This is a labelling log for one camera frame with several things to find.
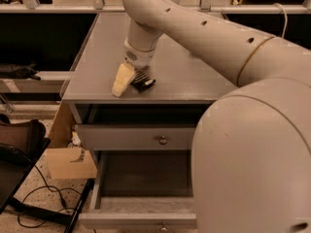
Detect white hanging cable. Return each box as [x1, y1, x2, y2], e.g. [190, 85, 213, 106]
[273, 2, 290, 39]

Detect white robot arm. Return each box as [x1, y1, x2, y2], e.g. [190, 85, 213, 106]
[122, 0, 311, 233]

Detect black rxbar chocolate bar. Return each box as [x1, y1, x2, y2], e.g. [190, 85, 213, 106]
[131, 69, 156, 91]

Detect brown cardboard box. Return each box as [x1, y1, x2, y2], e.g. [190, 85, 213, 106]
[46, 103, 97, 180]

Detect round brass drawer knob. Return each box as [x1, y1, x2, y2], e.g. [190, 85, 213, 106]
[158, 136, 167, 145]

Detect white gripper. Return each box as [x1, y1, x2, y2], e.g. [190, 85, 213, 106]
[112, 40, 156, 97]

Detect black floor cable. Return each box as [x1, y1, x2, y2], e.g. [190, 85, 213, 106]
[17, 164, 82, 229]

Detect grey wooden drawer cabinet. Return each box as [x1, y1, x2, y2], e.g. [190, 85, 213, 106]
[61, 11, 239, 233]

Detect closed grey upper drawer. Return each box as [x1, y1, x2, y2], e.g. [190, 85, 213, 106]
[76, 124, 194, 150]

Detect open grey middle drawer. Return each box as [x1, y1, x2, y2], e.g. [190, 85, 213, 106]
[79, 150, 196, 231]

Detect black folding chair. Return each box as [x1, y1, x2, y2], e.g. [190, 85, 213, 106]
[0, 114, 94, 233]

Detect black cloth on shelf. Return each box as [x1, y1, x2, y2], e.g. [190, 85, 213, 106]
[0, 63, 41, 81]

